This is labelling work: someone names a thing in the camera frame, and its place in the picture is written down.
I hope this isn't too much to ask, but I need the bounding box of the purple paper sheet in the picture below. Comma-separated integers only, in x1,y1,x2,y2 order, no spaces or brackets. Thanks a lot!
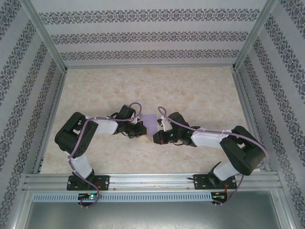
141,114,160,142

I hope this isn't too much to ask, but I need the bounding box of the grey metal sheet panel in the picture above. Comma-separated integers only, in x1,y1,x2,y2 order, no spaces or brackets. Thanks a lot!
22,190,290,229

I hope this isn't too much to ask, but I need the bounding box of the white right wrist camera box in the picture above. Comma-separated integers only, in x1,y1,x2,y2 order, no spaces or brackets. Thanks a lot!
156,115,171,131

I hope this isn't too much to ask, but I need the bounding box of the long aluminium mounting rail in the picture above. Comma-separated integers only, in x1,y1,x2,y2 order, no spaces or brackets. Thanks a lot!
22,171,283,193

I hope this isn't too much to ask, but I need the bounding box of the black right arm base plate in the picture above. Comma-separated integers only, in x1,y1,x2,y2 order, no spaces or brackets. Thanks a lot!
194,174,238,191

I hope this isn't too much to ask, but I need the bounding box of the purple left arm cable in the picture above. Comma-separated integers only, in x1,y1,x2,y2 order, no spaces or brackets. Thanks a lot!
68,102,144,209

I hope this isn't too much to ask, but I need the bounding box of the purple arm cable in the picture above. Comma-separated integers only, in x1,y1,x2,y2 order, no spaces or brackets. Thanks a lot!
157,106,270,207
68,102,144,209

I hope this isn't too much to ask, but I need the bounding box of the grey slotted cable duct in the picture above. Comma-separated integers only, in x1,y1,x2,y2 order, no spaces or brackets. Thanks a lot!
32,192,213,203

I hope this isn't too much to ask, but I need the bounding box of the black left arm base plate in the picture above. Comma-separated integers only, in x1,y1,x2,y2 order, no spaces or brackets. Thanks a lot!
66,175,111,191

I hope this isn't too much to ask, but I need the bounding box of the thin aluminium wall-foot rail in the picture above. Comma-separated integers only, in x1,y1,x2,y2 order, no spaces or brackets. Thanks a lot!
64,63,236,70

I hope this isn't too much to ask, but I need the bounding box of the aluminium side rail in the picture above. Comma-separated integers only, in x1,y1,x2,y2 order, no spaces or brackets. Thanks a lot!
232,70,271,172
32,70,67,175

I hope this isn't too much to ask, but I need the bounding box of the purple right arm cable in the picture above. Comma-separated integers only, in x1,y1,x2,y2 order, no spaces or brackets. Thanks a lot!
157,106,270,207

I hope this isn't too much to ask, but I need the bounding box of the aluminium frame post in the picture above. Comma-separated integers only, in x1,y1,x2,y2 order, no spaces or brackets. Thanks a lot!
232,0,279,72
20,0,69,72

